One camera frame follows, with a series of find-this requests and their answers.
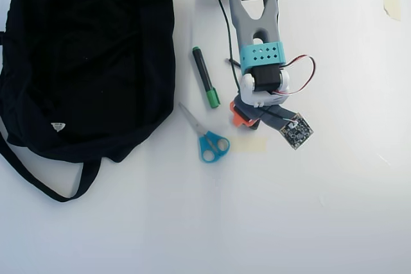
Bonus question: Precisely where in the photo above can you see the black marker with green cap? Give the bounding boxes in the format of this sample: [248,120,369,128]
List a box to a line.
[191,46,222,110]

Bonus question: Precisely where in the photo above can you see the bare camera circuit board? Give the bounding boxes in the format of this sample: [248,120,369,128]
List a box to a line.
[279,112,315,151]

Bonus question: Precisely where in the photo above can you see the blue handled scissors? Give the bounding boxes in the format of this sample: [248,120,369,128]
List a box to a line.
[177,101,231,164]

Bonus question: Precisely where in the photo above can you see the thin black camera cable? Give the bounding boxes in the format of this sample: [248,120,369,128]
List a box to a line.
[213,0,290,124]

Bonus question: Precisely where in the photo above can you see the white and red servo wire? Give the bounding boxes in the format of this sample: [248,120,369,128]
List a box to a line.
[272,55,317,97]

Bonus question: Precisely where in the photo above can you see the black fabric bag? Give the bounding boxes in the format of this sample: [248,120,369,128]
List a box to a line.
[0,0,177,203]

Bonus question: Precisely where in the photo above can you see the wide masking tape strip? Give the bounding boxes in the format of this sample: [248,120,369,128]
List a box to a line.
[230,136,268,153]

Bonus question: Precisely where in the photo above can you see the navy blue gripper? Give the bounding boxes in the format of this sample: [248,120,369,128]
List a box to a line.
[229,94,299,133]

